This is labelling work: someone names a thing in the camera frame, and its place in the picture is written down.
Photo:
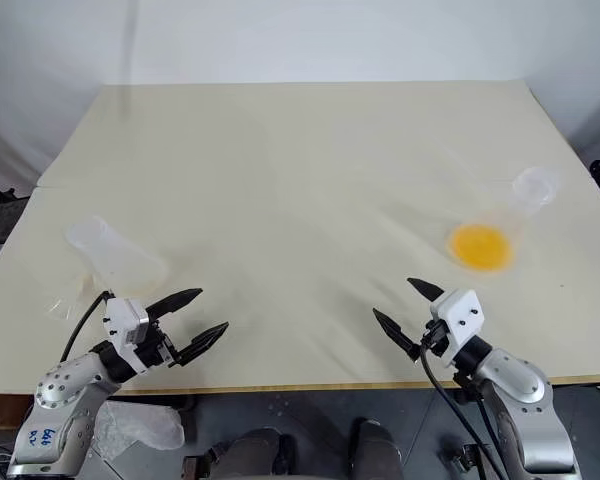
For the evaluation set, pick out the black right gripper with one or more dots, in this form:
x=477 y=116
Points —
x=436 y=337

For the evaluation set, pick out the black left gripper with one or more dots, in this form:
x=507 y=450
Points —
x=155 y=347

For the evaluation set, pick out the clear flask with orange liquid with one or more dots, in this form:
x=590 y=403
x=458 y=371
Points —
x=480 y=247

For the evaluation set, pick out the clear plastic beaker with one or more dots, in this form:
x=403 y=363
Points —
x=117 y=252

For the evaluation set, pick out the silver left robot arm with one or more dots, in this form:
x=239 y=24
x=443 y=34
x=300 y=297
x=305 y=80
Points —
x=60 y=390

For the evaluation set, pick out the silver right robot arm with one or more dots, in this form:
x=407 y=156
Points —
x=525 y=400

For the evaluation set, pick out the crumpled clear plastic bag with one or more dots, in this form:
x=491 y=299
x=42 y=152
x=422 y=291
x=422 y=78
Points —
x=140 y=425

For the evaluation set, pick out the black block under table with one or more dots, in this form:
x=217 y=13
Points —
x=200 y=465
x=472 y=457

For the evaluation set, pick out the dark rounded shape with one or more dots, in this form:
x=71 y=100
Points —
x=257 y=452
x=375 y=450

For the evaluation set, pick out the black metal stand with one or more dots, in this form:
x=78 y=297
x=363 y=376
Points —
x=0 y=200

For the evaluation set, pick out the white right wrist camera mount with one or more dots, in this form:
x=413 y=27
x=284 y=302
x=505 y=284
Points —
x=460 y=312

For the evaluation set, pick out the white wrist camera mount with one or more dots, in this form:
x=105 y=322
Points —
x=117 y=312
x=460 y=312

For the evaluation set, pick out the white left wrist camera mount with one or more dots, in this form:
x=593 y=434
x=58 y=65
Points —
x=117 y=312

